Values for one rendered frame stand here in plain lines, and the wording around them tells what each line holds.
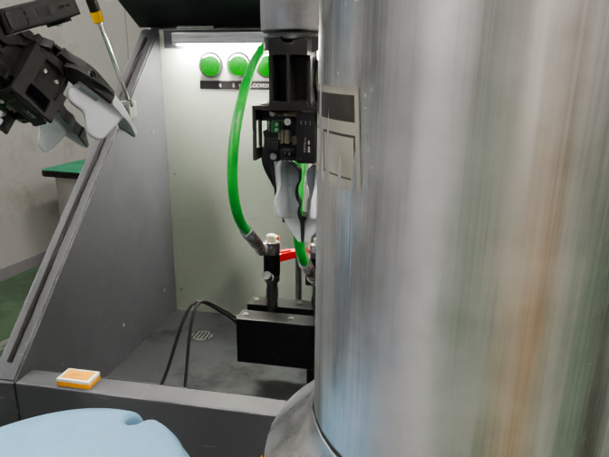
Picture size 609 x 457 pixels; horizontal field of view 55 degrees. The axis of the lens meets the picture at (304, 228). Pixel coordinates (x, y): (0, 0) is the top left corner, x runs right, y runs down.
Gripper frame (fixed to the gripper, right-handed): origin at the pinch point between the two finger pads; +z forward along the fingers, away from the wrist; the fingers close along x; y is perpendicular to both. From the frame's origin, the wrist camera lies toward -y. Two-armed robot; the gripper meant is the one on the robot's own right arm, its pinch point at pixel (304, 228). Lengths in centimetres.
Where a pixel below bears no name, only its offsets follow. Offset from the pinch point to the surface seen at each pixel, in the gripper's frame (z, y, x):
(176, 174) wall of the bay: 6, -57, -41
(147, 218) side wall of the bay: 13, -46, -43
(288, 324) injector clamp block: 23.4, -24.0, -7.8
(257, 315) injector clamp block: 23.3, -26.0, -13.6
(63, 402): 28.4, -3.0, -35.3
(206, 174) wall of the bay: 6, -57, -34
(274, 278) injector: 17.1, -27.5, -11.1
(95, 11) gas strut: -26, -34, -43
